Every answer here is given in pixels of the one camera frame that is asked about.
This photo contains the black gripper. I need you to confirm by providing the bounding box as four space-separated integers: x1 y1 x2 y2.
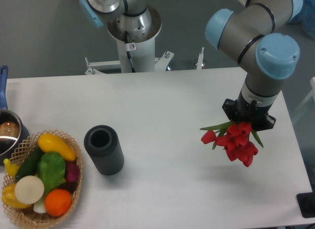
222 98 276 131

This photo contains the red tulip bouquet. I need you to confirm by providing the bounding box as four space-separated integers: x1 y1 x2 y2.
201 121 264 167

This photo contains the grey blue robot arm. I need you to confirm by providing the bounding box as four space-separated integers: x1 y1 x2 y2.
79 0 303 131

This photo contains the dark grey ribbed vase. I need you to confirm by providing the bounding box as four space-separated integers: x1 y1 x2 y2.
84 125 125 176

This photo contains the black device at edge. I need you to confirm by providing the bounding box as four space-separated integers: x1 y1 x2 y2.
296 192 315 218

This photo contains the blue plastic bag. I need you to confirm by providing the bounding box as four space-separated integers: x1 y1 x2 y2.
289 0 315 40

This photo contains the purple red onion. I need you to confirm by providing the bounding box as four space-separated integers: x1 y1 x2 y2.
64 162 80 182

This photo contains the yellow squash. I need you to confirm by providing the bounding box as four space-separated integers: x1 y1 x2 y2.
37 133 77 162

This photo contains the green lettuce leaf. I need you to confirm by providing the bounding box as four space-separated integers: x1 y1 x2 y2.
37 152 65 196

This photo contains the orange fruit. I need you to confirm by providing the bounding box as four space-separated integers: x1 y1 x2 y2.
44 189 72 217

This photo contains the green cucumber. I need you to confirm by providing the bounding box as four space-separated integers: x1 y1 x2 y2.
15 146 44 182

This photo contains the white leek stalk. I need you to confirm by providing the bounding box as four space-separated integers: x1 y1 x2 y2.
33 197 47 214

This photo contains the white round onion slice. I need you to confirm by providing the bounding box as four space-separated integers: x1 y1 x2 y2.
14 175 44 204

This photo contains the yellow banana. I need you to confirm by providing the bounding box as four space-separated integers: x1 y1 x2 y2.
3 159 20 178

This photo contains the woven wicker basket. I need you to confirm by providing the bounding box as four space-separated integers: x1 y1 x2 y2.
0 130 83 229

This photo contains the yellow bell pepper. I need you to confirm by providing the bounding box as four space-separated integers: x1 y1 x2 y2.
1 184 31 209

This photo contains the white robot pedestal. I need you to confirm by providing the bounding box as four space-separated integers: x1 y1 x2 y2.
84 4 206 76

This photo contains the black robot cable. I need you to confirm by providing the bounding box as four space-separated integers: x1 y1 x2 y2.
124 31 136 73

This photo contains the blue handled saucepan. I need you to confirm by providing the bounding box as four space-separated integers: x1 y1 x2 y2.
0 65 29 166

